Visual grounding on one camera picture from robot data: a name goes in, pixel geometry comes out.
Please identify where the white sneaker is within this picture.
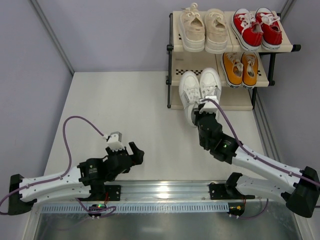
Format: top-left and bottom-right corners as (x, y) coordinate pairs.
(199, 67), (222, 103)
(178, 71), (201, 128)

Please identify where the red canvas sneaker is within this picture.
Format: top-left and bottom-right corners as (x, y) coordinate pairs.
(231, 8), (263, 52)
(255, 7), (283, 51)

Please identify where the beige lace sneaker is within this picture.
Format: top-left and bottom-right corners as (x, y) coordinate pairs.
(178, 2), (205, 53)
(203, 8), (228, 54)

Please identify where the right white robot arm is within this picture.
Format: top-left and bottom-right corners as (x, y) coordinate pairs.
(192, 111), (320, 218)

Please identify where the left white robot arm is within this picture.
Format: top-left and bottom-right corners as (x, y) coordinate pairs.
(7, 142), (145, 216)

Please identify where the beige three-tier shoe shelf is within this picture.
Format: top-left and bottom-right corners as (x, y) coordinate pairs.
(166, 11), (301, 111)

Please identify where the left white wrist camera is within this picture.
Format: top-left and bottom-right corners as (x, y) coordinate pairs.
(102, 131), (125, 152)

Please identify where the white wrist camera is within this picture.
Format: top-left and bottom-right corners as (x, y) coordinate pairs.
(198, 95), (219, 114)
(102, 131), (125, 152)

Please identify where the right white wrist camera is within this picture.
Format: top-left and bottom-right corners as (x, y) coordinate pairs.
(198, 95), (219, 114)

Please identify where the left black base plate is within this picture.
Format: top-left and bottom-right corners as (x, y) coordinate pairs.
(99, 185), (122, 202)

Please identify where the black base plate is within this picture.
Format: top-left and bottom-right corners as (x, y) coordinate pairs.
(99, 185), (122, 202)
(208, 182), (256, 200)

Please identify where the aluminium mounting rail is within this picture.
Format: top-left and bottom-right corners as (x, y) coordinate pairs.
(29, 180), (305, 204)

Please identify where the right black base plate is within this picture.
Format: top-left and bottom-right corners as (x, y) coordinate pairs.
(208, 182), (256, 200)

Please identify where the slotted cable duct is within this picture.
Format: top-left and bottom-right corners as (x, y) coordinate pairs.
(41, 201), (230, 214)

